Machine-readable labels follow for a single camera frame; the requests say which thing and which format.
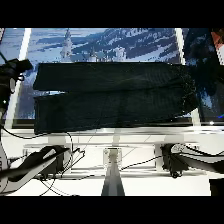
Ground black jeans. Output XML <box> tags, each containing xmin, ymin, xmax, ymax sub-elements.
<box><xmin>32</xmin><ymin>61</ymin><xmax>200</xmax><ymax>135</ymax></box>

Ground heap of clothes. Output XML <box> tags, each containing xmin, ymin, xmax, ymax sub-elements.
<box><xmin>183</xmin><ymin>28</ymin><xmax>224</xmax><ymax>118</ymax></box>

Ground black cable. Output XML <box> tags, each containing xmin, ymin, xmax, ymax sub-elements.
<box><xmin>0</xmin><ymin>123</ymin><xmax>75</xmax><ymax>162</ymax></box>
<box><xmin>119</xmin><ymin>155</ymin><xmax>165</xmax><ymax>172</ymax></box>

